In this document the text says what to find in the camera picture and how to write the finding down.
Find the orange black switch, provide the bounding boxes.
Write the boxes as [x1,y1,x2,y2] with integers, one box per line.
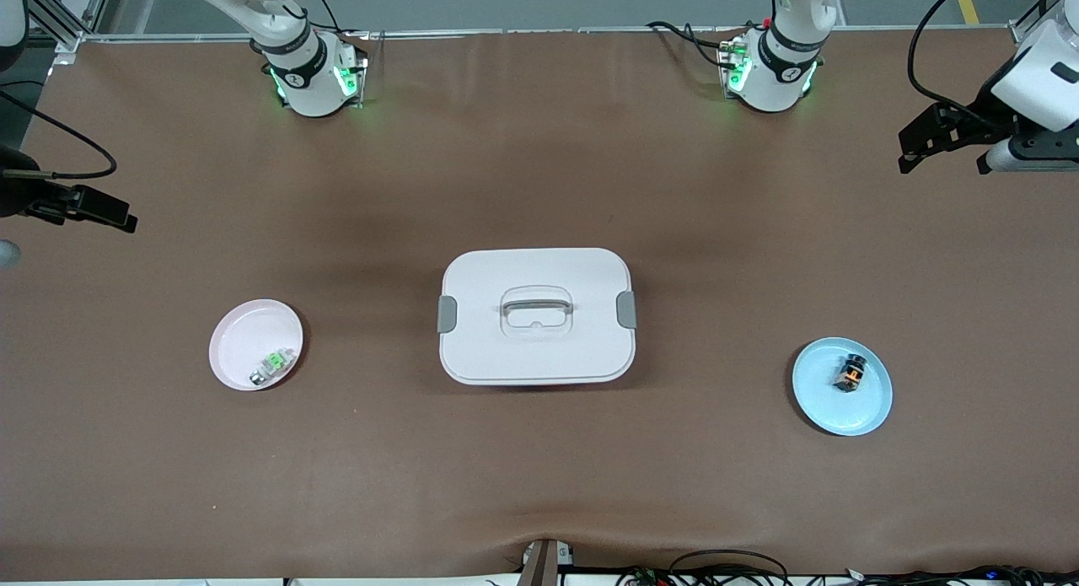
[832,354,870,395]

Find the white lidded box grey latches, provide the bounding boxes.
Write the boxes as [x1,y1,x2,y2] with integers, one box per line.
[437,248,639,387]

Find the pink round plate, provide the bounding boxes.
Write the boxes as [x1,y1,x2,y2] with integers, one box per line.
[208,298,305,392]

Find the light blue round plate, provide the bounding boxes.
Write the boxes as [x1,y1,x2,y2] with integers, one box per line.
[792,337,894,438]

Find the brown table mat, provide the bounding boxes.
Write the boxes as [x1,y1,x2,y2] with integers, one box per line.
[0,30,1079,580]

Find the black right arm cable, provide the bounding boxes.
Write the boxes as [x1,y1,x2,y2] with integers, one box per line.
[0,89,118,182]

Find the aluminium frame profile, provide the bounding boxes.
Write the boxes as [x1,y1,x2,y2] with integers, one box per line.
[1012,0,1065,51]
[25,0,115,64]

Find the green switch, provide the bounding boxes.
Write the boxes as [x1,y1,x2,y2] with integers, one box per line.
[249,347,297,388]

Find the black left base cables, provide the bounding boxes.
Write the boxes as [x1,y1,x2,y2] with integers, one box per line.
[647,19,744,69]

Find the black right base cable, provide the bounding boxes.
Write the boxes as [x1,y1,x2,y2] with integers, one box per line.
[312,0,372,40]

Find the silver table edge rail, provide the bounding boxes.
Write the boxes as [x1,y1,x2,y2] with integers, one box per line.
[80,26,1025,44]

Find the looped black cable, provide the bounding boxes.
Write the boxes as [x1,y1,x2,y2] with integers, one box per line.
[668,550,790,586]

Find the metal table edge bracket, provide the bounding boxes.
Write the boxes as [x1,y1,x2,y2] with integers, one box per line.
[518,539,575,586]

